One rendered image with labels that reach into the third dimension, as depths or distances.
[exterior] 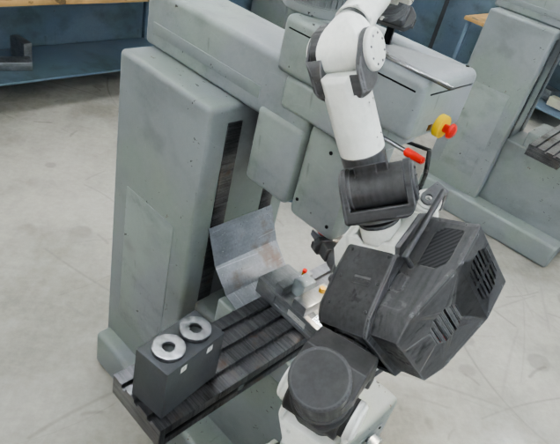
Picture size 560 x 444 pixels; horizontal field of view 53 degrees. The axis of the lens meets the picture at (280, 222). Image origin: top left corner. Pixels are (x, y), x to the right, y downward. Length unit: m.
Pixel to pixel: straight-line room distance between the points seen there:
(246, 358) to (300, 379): 0.83
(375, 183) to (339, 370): 0.37
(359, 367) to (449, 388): 2.30
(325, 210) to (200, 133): 0.46
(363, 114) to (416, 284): 0.34
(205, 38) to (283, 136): 0.44
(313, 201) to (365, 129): 0.65
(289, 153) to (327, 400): 0.87
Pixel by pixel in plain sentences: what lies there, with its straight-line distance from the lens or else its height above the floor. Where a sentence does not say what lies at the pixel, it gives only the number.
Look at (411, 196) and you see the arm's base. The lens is 1.11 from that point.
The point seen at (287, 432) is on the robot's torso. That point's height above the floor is 1.22.
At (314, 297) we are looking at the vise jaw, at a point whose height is 1.04.
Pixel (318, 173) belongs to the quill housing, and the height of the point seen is 1.50.
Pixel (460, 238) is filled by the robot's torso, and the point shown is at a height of 1.71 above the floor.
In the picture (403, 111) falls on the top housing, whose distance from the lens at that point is 1.39.
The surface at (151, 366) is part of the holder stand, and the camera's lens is 1.53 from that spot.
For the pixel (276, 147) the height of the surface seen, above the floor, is 1.51.
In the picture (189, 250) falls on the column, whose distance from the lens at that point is 2.02.
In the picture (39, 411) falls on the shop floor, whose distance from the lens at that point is 2.81.
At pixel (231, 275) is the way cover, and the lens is 2.08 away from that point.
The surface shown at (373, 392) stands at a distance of 2.13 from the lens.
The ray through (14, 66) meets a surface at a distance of 5.18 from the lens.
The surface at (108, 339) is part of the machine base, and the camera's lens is 2.79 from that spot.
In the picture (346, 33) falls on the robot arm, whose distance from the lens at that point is 1.05.
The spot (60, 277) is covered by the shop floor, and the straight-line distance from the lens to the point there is 3.38.
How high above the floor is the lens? 2.28
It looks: 35 degrees down
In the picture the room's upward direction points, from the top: 15 degrees clockwise
